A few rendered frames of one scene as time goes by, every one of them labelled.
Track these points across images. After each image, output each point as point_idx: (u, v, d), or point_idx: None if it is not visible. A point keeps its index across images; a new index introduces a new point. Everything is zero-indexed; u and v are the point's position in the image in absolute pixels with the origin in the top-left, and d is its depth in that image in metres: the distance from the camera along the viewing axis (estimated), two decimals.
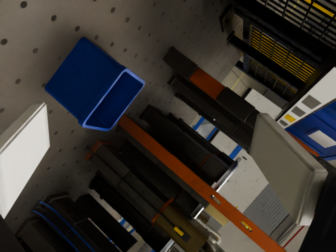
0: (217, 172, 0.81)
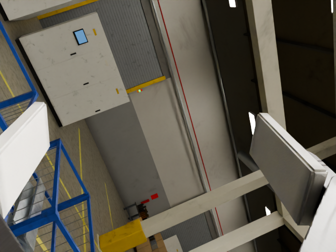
0: None
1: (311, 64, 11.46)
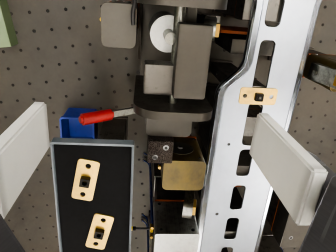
0: None
1: None
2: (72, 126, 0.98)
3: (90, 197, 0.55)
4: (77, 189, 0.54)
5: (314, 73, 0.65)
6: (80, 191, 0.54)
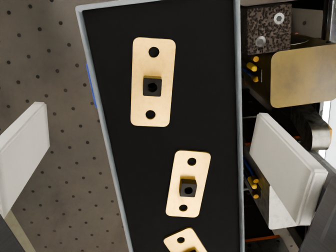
0: None
1: None
2: None
3: (164, 118, 0.30)
4: (140, 105, 0.29)
5: None
6: (145, 109, 0.29)
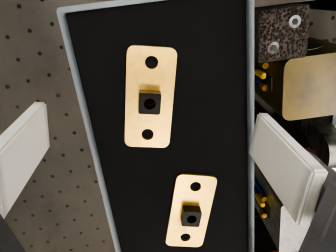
0: None
1: None
2: None
3: (163, 138, 0.26)
4: (136, 123, 0.25)
5: None
6: (141, 128, 0.25)
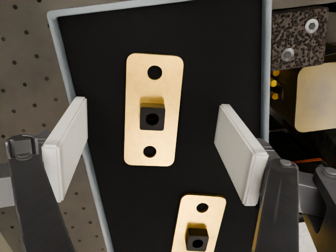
0: None
1: None
2: None
3: (167, 156, 0.23)
4: (137, 140, 0.22)
5: None
6: (143, 145, 0.22)
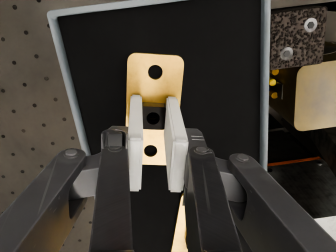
0: None
1: None
2: None
3: None
4: None
5: None
6: (144, 144, 0.23)
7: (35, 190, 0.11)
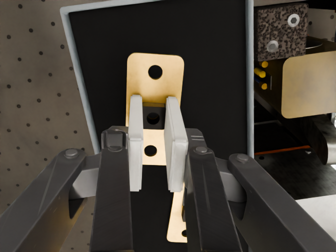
0: None
1: None
2: None
3: None
4: None
5: None
6: (144, 144, 0.23)
7: (35, 190, 0.11)
